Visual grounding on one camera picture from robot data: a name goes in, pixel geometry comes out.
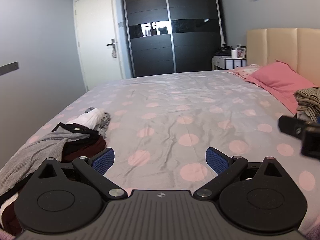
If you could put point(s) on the maroon sweater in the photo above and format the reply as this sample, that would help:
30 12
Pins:
10 226

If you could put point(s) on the striped olive folded garment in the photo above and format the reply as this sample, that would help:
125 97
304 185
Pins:
308 102

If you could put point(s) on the beige padded headboard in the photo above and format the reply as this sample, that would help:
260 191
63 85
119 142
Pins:
297 47

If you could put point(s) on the black sliding wardrobe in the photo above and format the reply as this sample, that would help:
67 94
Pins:
172 36

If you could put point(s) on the pink dotted bed sheet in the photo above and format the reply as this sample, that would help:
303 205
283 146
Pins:
161 127

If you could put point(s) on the white paper roll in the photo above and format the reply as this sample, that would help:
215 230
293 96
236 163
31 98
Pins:
234 54

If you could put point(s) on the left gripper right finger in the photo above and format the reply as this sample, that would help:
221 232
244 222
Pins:
228 169

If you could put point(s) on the white door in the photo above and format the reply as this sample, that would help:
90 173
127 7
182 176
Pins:
97 41

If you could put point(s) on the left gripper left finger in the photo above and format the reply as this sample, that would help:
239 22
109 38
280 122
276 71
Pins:
92 170

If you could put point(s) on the grey black raglan shirt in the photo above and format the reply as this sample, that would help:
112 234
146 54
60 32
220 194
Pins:
28 159

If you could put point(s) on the floral pink pillow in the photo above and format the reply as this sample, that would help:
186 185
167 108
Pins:
244 72

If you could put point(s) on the photo frame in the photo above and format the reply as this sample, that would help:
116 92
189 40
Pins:
241 53

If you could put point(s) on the white knit garment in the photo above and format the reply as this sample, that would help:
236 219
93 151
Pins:
89 119

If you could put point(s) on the grey checked garment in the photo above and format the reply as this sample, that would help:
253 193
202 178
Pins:
102 127

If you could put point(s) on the black bag on table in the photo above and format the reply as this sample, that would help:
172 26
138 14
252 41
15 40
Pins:
225 50

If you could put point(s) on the white bedside table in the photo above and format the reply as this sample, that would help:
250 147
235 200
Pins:
227 63

